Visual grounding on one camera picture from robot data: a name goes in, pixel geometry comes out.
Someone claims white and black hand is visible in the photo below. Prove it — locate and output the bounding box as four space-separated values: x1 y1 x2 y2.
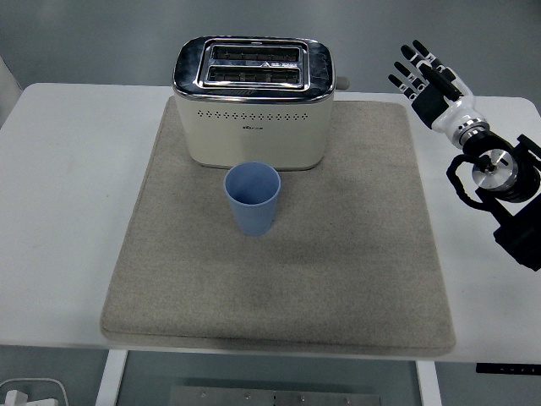
387 39 488 144

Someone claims blue ribbed plastic cup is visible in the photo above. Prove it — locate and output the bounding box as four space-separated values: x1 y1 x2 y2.
223 161 282 238

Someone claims cream and chrome toaster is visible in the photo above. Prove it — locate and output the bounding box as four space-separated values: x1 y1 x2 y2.
171 36 352 173

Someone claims black table control panel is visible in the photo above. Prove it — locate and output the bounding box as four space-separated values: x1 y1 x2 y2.
476 362 541 376

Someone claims beige fabric mat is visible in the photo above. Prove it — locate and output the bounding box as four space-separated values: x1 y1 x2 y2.
100 96 457 354

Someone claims white table leg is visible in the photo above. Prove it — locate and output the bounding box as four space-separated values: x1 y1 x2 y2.
416 359 443 406
95 349 128 406

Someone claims grey metal plate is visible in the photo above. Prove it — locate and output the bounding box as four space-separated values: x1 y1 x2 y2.
168 385 381 406

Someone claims white plastic tray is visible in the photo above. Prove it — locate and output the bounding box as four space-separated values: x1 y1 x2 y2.
0 377 68 406

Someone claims white plug block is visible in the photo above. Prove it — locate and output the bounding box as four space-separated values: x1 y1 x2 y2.
3 389 57 406

